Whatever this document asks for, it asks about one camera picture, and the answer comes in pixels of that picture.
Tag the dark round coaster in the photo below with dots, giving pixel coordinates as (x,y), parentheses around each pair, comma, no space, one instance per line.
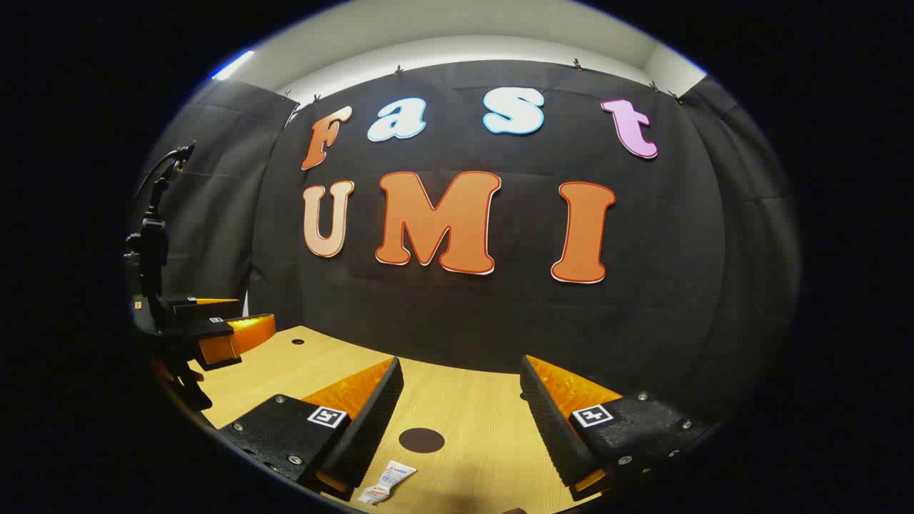
(421,440)

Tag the white toothpaste tube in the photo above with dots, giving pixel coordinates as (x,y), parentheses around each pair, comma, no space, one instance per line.
(391,477)

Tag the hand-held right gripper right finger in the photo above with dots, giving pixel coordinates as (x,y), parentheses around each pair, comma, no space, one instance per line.
(550,428)

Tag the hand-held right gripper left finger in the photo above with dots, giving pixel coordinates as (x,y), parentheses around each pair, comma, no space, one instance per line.
(371,421)

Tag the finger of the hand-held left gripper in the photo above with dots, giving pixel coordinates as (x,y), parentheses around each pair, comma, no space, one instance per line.
(203,308)
(228,343)

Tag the wooden desktop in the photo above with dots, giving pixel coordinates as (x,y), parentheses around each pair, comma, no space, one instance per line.
(464,407)

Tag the black backdrop cloth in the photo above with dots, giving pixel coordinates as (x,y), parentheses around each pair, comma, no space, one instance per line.
(500,314)

